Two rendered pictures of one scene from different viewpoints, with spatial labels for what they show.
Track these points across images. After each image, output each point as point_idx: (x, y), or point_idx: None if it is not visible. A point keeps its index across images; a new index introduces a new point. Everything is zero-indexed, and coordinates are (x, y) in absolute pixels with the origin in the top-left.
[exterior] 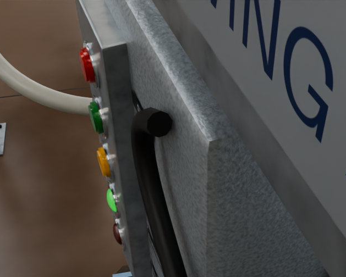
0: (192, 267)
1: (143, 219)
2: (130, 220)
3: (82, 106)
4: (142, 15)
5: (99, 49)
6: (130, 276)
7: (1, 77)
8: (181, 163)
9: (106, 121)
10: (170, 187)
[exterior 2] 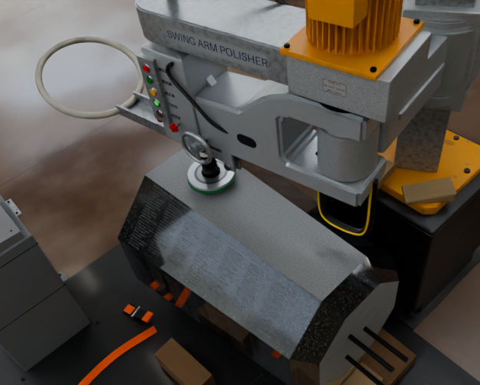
0: (185, 89)
1: (166, 101)
2: (164, 101)
3: (111, 112)
4: (158, 51)
5: (151, 61)
6: None
7: (76, 115)
8: (177, 69)
9: (153, 79)
10: (175, 78)
